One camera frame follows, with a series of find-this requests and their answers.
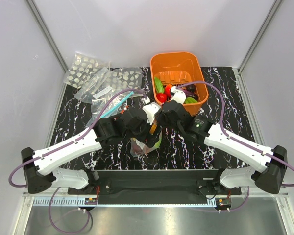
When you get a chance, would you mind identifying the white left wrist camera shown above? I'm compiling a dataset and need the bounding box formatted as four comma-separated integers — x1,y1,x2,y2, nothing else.
142,97,161,125

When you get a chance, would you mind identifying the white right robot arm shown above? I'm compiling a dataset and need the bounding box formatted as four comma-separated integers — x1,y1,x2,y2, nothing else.
155,101,287,194

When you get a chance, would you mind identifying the purple eggplant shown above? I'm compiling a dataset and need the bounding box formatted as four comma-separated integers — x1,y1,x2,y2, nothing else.
182,89,198,100

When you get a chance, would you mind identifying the dark mangosteen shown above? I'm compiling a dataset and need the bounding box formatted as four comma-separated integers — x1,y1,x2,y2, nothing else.
185,84,196,93

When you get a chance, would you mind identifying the dark red apple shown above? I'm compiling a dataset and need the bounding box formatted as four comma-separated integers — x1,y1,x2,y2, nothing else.
132,142,143,155

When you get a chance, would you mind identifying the light green lime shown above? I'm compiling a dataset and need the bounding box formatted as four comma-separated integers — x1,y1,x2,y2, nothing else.
153,137,162,149

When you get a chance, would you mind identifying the red tomato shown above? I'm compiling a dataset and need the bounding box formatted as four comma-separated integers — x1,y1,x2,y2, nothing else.
156,93,167,103

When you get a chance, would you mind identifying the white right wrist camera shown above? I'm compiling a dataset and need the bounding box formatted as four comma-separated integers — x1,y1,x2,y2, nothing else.
170,86,186,104

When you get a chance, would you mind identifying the red pepper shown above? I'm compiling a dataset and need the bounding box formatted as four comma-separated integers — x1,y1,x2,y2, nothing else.
164,84,172,98

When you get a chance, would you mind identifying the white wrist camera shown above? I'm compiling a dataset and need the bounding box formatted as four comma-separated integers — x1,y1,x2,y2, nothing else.
170,86,186,104
142,97,161,125

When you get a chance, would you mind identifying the orange plastic basket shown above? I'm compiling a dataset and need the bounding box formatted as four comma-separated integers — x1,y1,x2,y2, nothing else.
150,52,204,105

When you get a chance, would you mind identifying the orange zipper clear bag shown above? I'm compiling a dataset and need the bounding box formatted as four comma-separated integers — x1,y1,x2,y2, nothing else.
130,123,162,158

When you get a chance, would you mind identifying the green chili pepper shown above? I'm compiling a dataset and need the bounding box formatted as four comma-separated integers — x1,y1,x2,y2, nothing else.
184,97,197,104

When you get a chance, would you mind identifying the blue zipper clear bag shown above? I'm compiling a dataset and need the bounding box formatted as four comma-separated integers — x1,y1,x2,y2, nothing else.
91,89,134,114

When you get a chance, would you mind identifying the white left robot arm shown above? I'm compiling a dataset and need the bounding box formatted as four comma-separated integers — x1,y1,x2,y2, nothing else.
21,104,159,194

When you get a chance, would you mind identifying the dotted clear bag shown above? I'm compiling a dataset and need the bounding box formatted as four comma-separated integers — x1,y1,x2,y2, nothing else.
63,52,111,89
106,67,142,90

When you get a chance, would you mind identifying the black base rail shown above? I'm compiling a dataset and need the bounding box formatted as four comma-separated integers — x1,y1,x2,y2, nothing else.
68,170,241,207

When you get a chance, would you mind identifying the green bitter gourd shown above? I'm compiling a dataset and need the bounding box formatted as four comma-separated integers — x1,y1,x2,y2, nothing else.
154,77,164,94

